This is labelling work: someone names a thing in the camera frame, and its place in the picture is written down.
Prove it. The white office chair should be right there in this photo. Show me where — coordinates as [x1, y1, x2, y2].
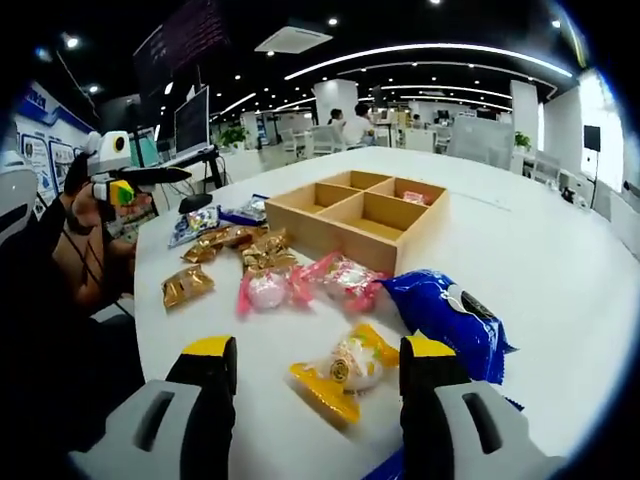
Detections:
[279, 128, 306, 159]
[312, 124, 346, 156]

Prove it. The wooden divided container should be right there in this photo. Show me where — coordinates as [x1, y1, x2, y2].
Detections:
[263, 169, 450, 277]

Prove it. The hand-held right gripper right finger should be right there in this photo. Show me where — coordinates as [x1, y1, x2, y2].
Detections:
[398, 333, 566, 480]

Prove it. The black television on stand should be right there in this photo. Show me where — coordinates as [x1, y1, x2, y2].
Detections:
[583, 124, 602, 176]

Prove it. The person's black shirt torso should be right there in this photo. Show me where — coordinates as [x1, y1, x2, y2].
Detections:
[0, 199, 146, 451]

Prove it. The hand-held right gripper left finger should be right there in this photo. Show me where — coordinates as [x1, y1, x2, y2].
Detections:
[68, 335, 238, 480]

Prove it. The yellow marshmallow packet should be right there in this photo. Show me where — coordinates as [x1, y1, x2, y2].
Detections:
[288, 322, 401, 430]

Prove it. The ceiling air conditioner unit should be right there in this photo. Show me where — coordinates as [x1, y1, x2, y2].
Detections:
[254, 25, 334, 55]

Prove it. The large dark hanging display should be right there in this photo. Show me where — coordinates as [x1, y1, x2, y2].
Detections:
[132, 0, 232, 101]

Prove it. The curved ceiling light strip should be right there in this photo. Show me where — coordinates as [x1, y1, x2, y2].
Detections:
[284, 43, 574, 81]

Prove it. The silver laptop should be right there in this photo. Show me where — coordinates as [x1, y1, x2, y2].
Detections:
[149, 84, 221, 170]

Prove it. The translucent desk partition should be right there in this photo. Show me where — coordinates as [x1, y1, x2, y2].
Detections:
[447, 117, 516, 169]

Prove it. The white table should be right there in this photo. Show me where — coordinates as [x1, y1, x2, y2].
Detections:
[133, 146, 640, 480]

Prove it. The person's left hand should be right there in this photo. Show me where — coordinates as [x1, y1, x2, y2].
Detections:
[62, 153, 119, 237]

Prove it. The blue Oreo cookie pack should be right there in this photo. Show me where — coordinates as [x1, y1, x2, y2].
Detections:
[374, 268, 520, 386]
[360, 395, 526, 480]

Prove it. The blue white wall poster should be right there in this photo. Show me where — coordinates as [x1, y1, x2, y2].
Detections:
[12, 82, 96, 201]

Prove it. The colourful QQ candy packet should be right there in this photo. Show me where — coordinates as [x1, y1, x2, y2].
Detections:
[167, 205, 221, 250]

